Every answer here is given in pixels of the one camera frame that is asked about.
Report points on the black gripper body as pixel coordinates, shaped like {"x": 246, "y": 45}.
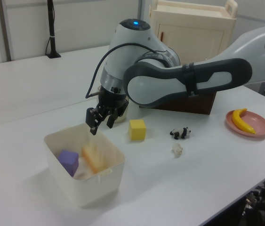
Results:
{"x": 112, "y": 100}

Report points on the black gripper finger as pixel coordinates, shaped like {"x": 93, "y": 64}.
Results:
{"x": 111, "y": 121}
{"x": 94, "y": 121}

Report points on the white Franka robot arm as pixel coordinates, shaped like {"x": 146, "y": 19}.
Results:
{"x": 170, "y": 82}

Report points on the white plastic basket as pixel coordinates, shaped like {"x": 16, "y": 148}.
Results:
{"x": 94, "y": 188}

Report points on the beige mini trash can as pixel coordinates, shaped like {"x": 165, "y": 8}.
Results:
{"x": 124, "y": 116}

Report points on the yellow cube block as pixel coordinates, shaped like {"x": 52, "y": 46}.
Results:
{"x": 137, "y": 130}

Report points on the purple cube block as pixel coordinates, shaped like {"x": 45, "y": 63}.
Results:
{"x": 69, "y": 162}

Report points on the toy panda figure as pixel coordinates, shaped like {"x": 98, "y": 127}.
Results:
{"x": 181, "y": 133}

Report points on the small white shell toy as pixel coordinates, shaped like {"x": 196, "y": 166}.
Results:
{"x": 177, "y": 150}

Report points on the dark wood drawer cabinet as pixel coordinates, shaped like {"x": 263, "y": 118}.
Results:
{"x": 200, "y": 103}

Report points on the cream plastic storage box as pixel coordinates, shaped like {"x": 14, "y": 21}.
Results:
{"x": 193, "y": 35}

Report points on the yellow toy banana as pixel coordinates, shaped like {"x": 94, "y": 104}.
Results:
{"x": 239, "y": 121}

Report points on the pink plate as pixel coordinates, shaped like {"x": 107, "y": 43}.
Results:
{"x": 260, "y": 123}

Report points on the black camera stand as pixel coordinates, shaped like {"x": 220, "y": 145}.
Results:
{"x": 51, "y": 35}

